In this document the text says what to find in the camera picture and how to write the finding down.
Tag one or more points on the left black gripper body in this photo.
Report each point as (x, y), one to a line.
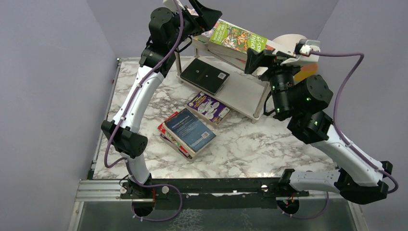
(194, 24)

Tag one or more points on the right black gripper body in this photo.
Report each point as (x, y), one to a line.
(274, 68)

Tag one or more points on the green 65-storey treehouse book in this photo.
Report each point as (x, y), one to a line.
(225, 31)

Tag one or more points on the blue orange sunset book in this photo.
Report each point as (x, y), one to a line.
(230, 52)

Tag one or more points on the white two-tier shelf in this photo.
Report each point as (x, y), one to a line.
(239, 92)

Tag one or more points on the dark green forest book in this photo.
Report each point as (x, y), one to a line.
(205, 76)

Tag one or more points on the purple cartoon book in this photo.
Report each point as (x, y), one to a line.
(208, 109)

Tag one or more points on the dark blue Nineteen Eighty-Four book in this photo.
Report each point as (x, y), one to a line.
(191, 133)

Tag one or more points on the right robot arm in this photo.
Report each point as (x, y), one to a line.
(359, 178)

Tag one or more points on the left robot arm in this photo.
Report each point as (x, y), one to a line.
(169, 26)

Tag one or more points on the red bottom books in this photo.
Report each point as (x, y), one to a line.
(177, 142)

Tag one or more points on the round wooden drawer box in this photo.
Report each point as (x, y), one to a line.
(286, 43)

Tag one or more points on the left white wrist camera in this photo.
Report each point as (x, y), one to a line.
(173, 5)

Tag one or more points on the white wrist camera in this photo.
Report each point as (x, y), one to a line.
(303, 54)
(173, 5)

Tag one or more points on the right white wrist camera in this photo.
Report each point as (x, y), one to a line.
(303, 54)

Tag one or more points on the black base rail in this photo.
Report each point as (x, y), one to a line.
(172, 194)

